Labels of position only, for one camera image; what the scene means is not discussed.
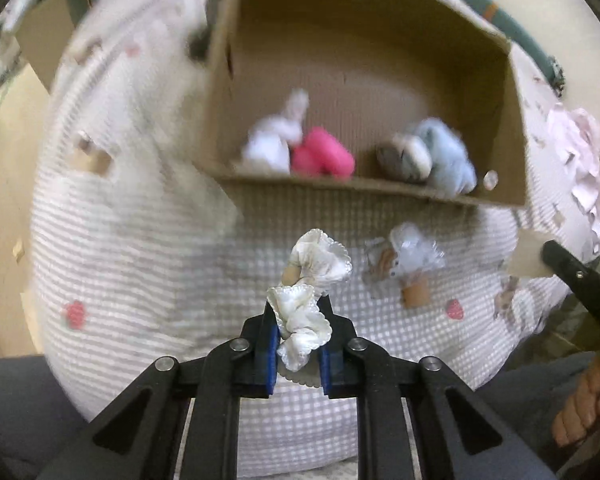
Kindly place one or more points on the pale pink garment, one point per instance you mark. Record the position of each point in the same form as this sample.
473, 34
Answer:
582, 160

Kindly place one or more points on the pink sock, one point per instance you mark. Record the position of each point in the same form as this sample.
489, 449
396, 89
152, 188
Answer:
322, 155

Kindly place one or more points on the cream lace-trimmed socks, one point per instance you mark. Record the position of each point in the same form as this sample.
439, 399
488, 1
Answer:
307, 320

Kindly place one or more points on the plain white sock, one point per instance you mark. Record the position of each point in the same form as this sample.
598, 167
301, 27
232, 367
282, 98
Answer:
275, 142

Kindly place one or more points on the grey checked bed sheet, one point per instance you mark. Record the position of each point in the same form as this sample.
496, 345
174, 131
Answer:
145, 260

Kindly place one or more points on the socks in clear plastic bag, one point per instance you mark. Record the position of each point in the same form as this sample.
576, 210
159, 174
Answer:
405, 255

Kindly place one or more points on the dark striped cloth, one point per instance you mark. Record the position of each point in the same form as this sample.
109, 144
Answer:
202, 30

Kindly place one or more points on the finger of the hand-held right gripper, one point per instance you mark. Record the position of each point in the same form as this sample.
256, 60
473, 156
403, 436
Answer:
580, 280

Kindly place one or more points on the green bolster with orange band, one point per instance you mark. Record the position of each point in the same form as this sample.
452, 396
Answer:
500, 15

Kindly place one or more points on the brown cardboard box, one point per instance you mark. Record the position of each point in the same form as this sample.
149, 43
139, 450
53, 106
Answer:
360, 70

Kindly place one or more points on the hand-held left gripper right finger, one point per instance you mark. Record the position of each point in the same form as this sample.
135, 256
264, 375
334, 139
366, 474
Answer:
328, 367

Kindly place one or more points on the person's grey pants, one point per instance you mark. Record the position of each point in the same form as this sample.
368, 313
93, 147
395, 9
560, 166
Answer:
20, 415

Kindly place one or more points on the person's right hand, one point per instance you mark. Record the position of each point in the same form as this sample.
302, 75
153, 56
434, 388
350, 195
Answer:
587, 405

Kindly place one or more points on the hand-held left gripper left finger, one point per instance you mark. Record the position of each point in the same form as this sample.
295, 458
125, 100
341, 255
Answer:
269, 360

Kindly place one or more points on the light blue fluffy sock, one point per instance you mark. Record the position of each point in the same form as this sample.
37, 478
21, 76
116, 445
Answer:
445, 157

